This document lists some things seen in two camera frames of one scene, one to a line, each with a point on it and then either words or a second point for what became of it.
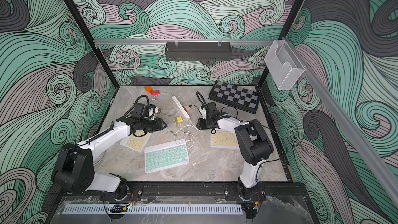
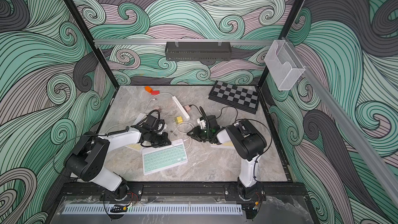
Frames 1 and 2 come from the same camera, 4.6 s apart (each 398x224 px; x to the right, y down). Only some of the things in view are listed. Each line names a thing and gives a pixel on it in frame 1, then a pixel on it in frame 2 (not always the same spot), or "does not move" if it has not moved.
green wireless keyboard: x=163 y=156 does not move
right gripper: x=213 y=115 → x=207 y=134
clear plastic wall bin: x=284 y=68 does not move
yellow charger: x=179 y=120 does not move
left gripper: x=158 y=125 → x=165 y=139
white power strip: x=182 y=109 does not move
